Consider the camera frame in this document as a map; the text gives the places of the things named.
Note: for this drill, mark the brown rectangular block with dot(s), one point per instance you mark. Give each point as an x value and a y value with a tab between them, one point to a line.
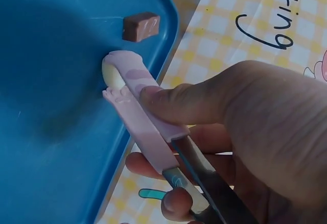
139	28

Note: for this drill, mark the blue plastic tray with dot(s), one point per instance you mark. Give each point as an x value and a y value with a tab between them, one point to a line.
56	106

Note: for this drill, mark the pale yellow round piece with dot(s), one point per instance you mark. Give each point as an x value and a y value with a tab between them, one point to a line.
111	72

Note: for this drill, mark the pink-tipped metal tongs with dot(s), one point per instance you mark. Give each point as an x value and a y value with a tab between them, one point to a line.
153	137

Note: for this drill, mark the person's right hand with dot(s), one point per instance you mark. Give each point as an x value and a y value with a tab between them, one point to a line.
268	137

